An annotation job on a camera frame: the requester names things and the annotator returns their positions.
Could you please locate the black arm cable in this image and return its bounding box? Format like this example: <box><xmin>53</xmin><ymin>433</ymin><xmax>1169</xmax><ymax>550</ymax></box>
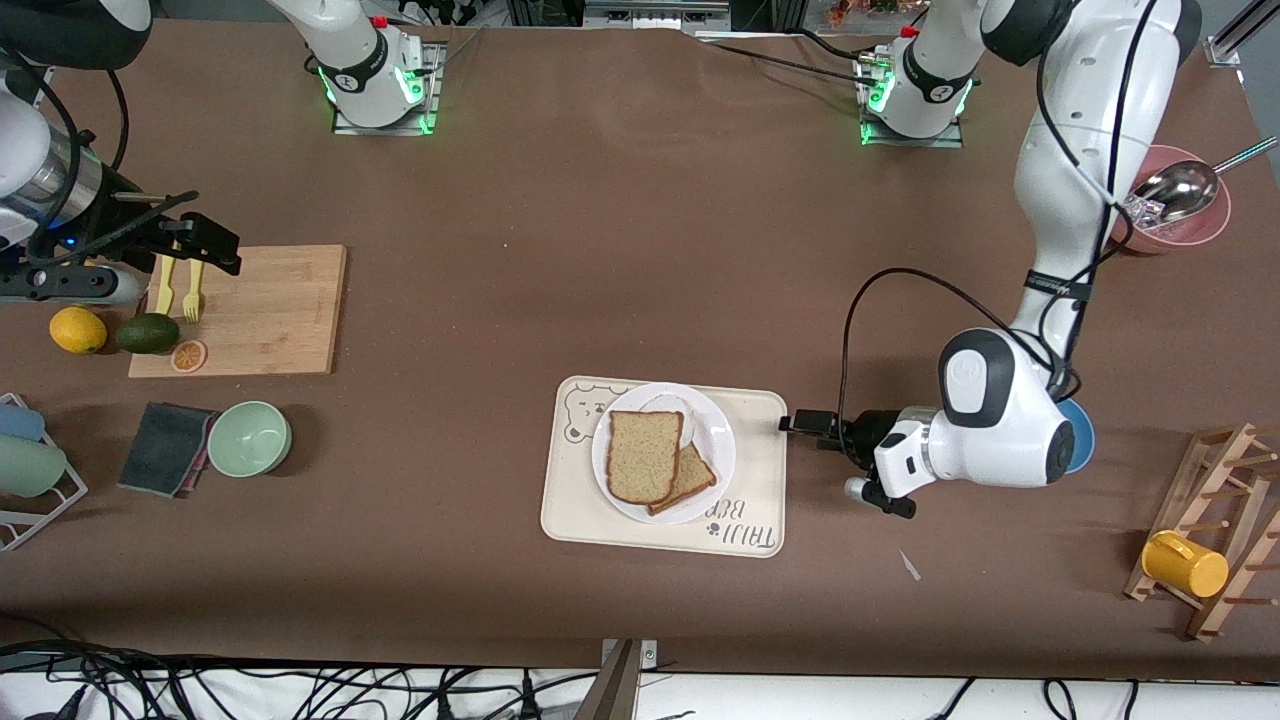
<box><xmin>20</xmin><ymin>65</ymin><xmax>201</xmax><ymax>261</ymax></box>
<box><xmin>840</xmin><ymin>0</ymin><xmax>1151</xmax><ymax>451</ymax></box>

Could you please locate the cream tray with bear print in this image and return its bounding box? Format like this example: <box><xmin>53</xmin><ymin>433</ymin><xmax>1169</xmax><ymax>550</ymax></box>
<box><xmin>540</xmin><ymin>375</ymin><xmax>788</xmax><ymax>559</ymax></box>

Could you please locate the pale green bowl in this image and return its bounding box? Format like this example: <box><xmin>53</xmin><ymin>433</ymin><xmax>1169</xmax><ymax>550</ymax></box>
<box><xmin>207</xmin><ymin>401</ymin><xmax>293</xmax><ymax>478</ymax></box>

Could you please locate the yellow lemon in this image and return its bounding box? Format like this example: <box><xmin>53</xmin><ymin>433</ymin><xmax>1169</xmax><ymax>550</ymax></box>
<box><xmin>49</xmin><ymin>307</ymin><xmax>108</xmax><ymax>355</ymax></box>

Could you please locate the white wire rack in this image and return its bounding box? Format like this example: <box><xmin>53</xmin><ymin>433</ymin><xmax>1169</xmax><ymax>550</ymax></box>
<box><xmin>0</xmin><ymin>392</ymin><xmax>89</xmax><ymax>553</ymax></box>

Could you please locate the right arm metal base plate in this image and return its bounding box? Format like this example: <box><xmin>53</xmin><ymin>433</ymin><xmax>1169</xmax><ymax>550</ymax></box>
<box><xmin>333</xmin><ymin>40</ymin><xmax>443</xmax><ymax>136</ymax></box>

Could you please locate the pale blue cup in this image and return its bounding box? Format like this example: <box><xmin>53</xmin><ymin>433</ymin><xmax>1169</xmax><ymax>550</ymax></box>
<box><xmin>0</xmin><ymin>400</ymin><xmax>47</xmax><ymax>443</ymax></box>

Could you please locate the metal scoop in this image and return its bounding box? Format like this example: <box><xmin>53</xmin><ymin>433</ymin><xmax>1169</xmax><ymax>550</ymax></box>
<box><xmin>1130</xmin><ymin>135</ymin><xmax>1280</xmax><ymax>223</ymax></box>

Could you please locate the toy fried egg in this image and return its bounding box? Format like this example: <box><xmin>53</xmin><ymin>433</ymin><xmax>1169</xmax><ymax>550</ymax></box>
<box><xmin>640</xmin><ymin>393</ymin><xmax>698</xmax><ymax>451</ymax></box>

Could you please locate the dark grey folded cloth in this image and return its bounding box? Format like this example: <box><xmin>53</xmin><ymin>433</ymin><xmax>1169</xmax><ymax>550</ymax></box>
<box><xmin>117</xmin><ymin>402</ymin><xmax>219</xmax><ymax>499</ymax></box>

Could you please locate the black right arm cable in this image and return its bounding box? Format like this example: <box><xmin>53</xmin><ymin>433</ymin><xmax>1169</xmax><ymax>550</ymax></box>
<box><xmin>20</xmin><ymin>65</ymin><xmax>201</xmax><ymax>261</ymax></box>

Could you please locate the black floor cable bundle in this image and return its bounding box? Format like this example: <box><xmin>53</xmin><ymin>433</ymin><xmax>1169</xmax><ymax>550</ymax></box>
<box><xmin>0</xmin><ymin>640</ymin><xmax>601</xmax><ymax>720</ymax></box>

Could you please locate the white round plate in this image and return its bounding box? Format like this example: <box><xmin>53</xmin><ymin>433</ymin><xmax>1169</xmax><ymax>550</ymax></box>
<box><xmin>591</xmin><ymin>382</ymin><xmax>737</xmax><ymax>526</ymax></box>

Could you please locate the pink bowl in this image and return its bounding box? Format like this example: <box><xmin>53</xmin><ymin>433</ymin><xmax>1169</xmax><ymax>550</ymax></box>
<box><xmin>1110</xmin><ymin>145</ymin><xmax>1232</xmax><ymax>255</ymax></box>

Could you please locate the wooden mug rack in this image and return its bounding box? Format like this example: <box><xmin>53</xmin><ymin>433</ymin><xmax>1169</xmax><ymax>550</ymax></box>
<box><xmin>1123</xmin><ymin>423</ymin><xmax>1280</xmax><ymax>643</ymax></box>

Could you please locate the wooden cutting board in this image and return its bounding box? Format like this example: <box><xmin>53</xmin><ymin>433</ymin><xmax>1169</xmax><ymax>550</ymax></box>
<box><xmin>128</xmin><ymin>244</ymin><xmax>348</xmax><ymax>379</ymax></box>

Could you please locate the dark green avocado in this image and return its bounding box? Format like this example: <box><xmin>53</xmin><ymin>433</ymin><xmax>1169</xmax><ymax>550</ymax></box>
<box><xmin>115</xmin><ymin>313</ymin><xmax>181</xmax><ymax>355</ymax></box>

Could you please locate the black table cable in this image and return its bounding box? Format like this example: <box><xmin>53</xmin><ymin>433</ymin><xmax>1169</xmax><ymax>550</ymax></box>
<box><xmin>700</xmin><ymin>33</ymin><xmax>883</xmax><ymax>83</ymax></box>

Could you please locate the blue bowl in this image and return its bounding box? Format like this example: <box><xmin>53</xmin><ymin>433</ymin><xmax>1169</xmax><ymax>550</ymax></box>
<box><xmin>1055</xmin><ymin>398</ymin><xmax>1096</xmax><ymax>476</ymax></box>

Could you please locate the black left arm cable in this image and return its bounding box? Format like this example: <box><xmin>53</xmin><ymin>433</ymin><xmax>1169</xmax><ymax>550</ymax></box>
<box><xmin>840</xmin><ymin>0</ymin><xmax>1151</xmax><ymax>451</ymax></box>

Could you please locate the grey metal bracket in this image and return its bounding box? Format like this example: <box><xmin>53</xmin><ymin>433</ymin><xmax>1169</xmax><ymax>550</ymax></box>
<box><xmin>595</xmin><ymin>638</ymin><xmax>659</xmax><ymax>720</ymax></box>

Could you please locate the yellow mug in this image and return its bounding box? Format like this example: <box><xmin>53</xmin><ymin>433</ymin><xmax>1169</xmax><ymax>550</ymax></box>
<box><xmin>1141</xmin><ymin>530</ymin><xmax>1230</xmax><ymax>599</ymax></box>

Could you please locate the aluminium corner profile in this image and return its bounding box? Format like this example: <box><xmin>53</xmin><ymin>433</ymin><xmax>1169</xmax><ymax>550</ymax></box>
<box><xmin>1205</xmin><ymin>0</ymin><xmax>1280</xmax><ymax>69</ymax></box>

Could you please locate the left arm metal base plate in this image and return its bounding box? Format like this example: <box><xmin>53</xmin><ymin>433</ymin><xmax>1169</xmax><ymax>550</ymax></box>
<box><xmin>858</xmin><ymin>50</ymin><xmax>966</xmax><ymax>149</ymax></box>

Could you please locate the bread slice under egg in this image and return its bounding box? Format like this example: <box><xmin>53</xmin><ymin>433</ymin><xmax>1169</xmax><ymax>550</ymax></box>
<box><xmin>648</xmin><ymin>443</ymin><xmax>718</xmax><ymax>517</ymax></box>

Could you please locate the pale green cup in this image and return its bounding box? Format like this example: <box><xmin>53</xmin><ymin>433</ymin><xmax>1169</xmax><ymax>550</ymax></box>
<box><xmin>0</xmin><ymin>436</ymin><xmax>68</xmax><ymax>499</ymax></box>

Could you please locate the bread slice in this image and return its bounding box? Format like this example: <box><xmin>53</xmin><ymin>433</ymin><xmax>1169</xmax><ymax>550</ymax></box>
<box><xmin>648</xmin><ymin>443</ymin><xmax>718</xmax><ymax>517</ymax></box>
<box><xmin>607</xmin><ymin>410</ymin><xmax>685</xmax><ymax>506</ymax></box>

